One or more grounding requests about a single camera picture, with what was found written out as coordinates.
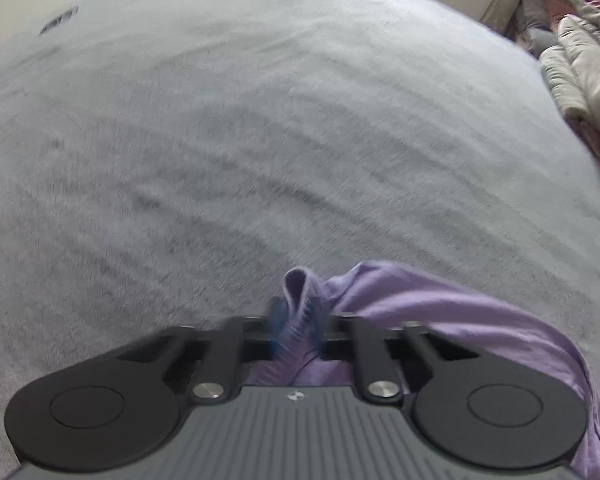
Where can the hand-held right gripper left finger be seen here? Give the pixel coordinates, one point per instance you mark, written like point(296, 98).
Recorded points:
point(278, 330)

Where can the purple shirt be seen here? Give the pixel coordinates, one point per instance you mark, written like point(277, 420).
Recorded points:
point(455, 305)

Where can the bed with grey sheet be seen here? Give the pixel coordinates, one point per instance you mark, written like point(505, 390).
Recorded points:
point(280, 110)

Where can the folded grey quilt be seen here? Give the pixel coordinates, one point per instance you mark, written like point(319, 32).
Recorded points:
point(585, 75)

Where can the grey and pink cushion pile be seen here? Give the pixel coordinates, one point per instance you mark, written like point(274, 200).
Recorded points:
point(532, 20)

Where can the dark label on sheet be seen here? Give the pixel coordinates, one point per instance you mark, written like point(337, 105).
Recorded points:
point(59, 21)

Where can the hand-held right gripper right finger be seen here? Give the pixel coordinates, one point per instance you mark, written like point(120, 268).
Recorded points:
point(319, 332)

